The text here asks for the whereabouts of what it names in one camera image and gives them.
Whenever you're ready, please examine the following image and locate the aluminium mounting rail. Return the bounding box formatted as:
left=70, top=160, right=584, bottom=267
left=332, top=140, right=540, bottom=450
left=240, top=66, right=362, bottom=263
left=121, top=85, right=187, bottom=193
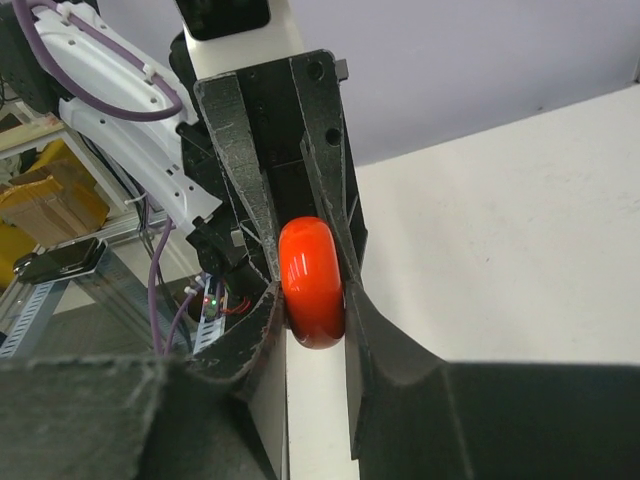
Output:
left=1, top=212, right=225, bottom=358

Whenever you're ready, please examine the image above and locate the yellow cardboard box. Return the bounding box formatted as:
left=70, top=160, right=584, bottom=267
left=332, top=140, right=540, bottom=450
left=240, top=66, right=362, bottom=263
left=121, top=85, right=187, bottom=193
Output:
left=1, top=140, right=110, bottom=288

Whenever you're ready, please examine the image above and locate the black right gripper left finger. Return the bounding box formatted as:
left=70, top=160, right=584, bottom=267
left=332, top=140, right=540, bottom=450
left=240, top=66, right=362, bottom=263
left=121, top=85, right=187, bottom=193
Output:
left=1, top=282, right=289, bottom=479

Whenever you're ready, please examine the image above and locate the black phone on stand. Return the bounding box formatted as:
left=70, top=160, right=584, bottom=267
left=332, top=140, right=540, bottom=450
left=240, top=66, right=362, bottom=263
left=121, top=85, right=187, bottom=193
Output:
left=17, top=237, right=106, bottom=285

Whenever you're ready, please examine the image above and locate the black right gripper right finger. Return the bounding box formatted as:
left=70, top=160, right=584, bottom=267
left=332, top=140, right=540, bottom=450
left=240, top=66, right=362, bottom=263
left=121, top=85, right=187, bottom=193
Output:
left=345, top=281, right=639, bottom=479

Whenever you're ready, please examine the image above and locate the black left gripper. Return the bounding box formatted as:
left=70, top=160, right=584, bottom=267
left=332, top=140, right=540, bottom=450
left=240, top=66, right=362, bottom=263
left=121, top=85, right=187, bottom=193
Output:
left=179, top=50, right=368, bottom=297

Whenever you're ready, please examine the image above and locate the orange earbud charging case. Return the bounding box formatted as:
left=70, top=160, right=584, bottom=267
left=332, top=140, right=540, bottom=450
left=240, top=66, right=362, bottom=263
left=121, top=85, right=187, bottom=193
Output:
left=279, top=216, right=345, bottom=350

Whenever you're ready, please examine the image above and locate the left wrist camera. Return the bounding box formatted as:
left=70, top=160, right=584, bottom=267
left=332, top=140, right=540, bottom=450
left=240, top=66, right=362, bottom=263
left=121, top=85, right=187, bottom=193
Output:
left=176, top=0, right=304, bottom=80

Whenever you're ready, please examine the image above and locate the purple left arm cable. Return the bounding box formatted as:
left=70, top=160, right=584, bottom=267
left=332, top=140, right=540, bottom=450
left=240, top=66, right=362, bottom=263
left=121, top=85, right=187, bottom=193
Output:
left=12, top=0, right=221, bottom=356

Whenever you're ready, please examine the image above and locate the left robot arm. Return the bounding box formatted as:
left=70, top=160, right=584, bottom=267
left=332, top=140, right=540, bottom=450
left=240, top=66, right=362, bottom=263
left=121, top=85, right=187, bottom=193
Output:
left=1, top=1, right=367, bottom=295

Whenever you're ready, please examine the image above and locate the white slotted cable duct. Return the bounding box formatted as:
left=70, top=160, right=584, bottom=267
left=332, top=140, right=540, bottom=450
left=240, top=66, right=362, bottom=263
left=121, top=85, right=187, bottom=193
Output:
left=1, top=280, right=68, bottom=360

